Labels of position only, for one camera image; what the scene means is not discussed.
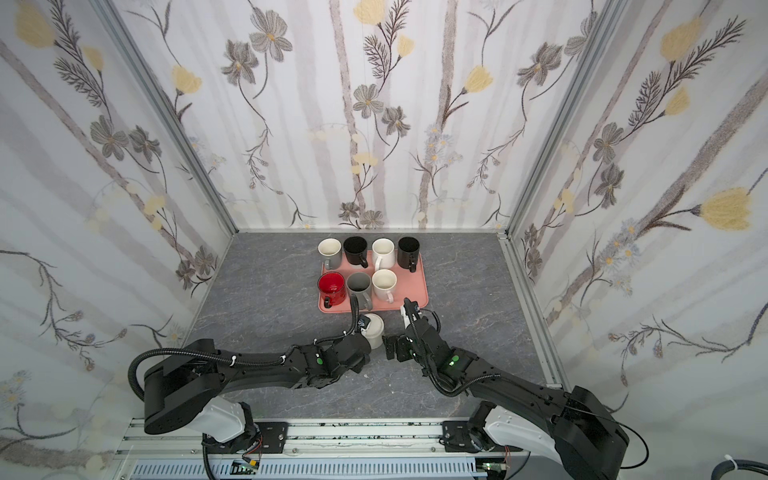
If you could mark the cream upside-down mug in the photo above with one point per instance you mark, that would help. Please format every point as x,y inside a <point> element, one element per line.
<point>374,332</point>

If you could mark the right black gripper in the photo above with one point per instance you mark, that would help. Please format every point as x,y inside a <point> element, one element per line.
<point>405,343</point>

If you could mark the white slotted cable duct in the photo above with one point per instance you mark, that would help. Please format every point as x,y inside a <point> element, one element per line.
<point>353,468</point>

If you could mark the grey upside-down mug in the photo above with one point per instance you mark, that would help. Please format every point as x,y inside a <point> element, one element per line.
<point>359,289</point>

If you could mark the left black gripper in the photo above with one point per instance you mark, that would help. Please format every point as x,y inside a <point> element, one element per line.
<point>360,366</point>

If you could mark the red mug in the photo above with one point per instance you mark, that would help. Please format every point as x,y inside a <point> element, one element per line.
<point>332,289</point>

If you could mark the light grey mug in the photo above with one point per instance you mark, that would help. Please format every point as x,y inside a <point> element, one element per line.
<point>331,251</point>

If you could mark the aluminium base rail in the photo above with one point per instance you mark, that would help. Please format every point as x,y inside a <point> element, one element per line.
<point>402,437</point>

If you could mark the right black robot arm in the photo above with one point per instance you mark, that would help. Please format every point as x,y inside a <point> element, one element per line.
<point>587,440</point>

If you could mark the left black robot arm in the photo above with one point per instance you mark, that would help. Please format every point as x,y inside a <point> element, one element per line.
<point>182,387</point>

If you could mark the pale pink mug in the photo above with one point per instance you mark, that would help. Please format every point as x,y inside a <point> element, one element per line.
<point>384,283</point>

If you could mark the black and white mug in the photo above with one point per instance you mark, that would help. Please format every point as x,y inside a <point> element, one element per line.
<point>355,250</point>

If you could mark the pink plastic tray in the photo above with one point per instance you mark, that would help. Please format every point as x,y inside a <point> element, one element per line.
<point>409,285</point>

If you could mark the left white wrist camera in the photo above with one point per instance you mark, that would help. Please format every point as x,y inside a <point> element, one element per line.
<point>362,323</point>

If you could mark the black mounting plate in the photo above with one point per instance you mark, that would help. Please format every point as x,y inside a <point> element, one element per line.
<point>460,436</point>
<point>265,437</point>

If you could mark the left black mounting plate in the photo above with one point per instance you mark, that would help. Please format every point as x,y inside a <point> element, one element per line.
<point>265,437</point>

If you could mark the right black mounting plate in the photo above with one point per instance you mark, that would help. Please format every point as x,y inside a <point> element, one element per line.
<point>460,436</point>

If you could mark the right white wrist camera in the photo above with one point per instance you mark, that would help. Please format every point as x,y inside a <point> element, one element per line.
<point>405,313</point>

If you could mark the black dark grey mug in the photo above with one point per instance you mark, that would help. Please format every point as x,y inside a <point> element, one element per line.
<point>408,249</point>

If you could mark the white ribbed mug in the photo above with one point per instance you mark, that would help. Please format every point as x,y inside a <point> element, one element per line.
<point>384,254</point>

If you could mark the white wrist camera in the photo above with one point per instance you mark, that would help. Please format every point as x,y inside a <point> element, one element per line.
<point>362,323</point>
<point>405,313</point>

